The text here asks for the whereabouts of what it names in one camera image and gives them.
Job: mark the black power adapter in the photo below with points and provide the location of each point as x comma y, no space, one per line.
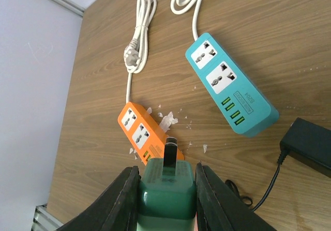
309,144

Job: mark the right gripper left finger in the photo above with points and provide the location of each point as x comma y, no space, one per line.
115,209

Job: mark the green charger plug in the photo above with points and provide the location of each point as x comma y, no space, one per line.
167,193

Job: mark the aluminium front rail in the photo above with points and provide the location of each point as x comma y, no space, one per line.
43,221

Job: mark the white paper scraps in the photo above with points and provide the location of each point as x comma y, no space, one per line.
168,121

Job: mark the orange power strip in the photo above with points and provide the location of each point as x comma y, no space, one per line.
144,135

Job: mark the teal power strip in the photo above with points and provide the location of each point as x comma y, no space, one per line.
243,105

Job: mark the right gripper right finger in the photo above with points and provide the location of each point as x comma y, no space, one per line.
218,208

